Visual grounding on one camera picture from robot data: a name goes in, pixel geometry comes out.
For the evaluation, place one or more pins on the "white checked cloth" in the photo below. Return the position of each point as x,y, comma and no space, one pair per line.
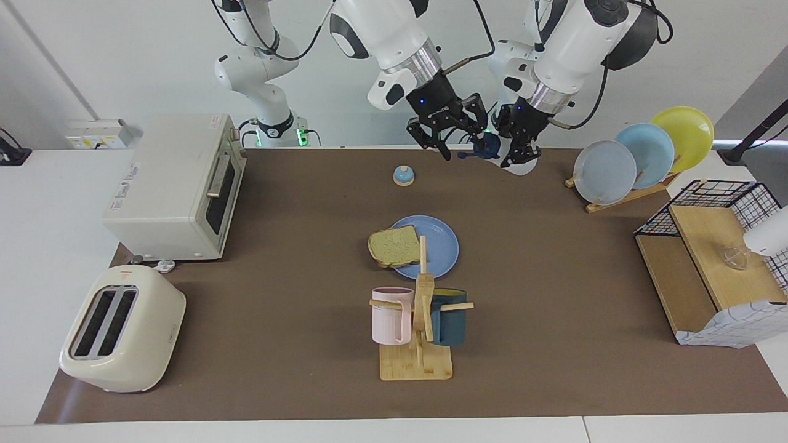
739,326

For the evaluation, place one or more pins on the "black clamp base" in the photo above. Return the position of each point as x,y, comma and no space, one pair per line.
12,155

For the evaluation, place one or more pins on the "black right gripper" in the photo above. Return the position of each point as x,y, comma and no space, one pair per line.
434,101

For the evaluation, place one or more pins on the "slice of toast bread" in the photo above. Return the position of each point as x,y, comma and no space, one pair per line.
394,246

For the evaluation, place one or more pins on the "light blue plate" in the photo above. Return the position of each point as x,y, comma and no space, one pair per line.
652,154

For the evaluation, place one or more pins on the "blue round plate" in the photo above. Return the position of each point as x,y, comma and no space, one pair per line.
440,246

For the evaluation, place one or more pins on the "wooden plate rack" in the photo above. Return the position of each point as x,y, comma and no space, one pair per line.
622,200

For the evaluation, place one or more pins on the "yellow plate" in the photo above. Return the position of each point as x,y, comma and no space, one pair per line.
689,132

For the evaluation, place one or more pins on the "white power plug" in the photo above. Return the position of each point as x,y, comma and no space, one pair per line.
165,266

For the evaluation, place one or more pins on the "clear bottle with navy cap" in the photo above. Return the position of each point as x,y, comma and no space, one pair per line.
491,146

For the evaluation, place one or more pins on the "clear glass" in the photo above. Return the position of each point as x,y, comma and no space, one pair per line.
735,258

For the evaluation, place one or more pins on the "cream two-slot toaster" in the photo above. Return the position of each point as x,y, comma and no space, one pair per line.
148,332

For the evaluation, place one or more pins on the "dark teal mug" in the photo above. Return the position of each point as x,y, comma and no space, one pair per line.
449,326

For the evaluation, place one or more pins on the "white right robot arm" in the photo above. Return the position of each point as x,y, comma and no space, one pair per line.
388,31

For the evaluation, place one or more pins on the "grey plate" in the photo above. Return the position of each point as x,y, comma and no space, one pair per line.
606,175

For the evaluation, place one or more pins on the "pink mug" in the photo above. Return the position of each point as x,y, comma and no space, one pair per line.
389,320

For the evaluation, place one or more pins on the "wooden mug tree stand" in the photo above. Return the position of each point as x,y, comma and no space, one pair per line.
415,366

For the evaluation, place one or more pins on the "white power strip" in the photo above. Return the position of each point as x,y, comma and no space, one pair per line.
98,132

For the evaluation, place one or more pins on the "wooden shelf box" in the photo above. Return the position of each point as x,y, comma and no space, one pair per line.
714,252

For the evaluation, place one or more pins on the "small blue bell wooden knob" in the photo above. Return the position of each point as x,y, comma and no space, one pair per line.
404,177

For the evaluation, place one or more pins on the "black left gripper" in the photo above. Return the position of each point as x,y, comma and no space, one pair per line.
526,118

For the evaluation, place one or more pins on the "white toaster oven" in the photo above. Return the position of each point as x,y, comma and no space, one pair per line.
160,184

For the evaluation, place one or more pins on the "brown table mat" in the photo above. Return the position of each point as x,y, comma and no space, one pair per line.
295,246

